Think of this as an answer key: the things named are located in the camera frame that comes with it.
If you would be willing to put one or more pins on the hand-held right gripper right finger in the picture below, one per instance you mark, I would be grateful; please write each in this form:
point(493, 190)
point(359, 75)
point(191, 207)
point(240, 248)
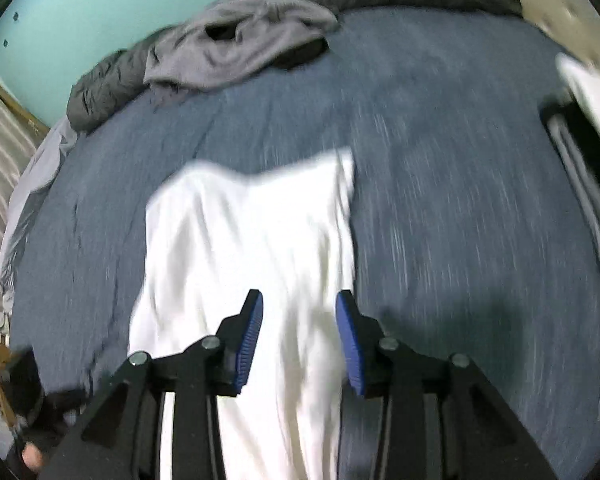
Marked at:
point(347, 345)

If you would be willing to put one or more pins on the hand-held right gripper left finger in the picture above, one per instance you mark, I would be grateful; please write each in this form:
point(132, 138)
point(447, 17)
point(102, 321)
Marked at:
point(247, 340)

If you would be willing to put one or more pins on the white polo shirt black trim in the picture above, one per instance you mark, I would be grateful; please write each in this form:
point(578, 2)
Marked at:
point(255, 235)

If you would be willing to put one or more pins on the person's left hand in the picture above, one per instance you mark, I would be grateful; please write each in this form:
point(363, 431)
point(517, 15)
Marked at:
point(34, 457)

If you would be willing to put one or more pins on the light grey blanket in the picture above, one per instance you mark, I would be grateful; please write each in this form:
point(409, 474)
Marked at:
point(27, 200)

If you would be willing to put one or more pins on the folded grey garment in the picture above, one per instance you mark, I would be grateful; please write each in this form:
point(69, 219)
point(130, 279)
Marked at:
point(592, 210)

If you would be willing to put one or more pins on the dark grey rolled duvet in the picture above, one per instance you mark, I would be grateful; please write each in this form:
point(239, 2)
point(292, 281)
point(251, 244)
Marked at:
point(100, 95)

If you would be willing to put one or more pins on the yellow wooden strip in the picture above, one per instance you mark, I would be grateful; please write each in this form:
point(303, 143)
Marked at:
point(22, 110)

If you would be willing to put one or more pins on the grey knit garment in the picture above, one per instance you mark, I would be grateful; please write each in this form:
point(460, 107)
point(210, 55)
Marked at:
point(260, 35)

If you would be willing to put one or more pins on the cream tufted headboard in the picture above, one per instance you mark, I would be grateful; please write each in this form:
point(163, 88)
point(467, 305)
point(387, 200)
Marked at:
point(565, 10)

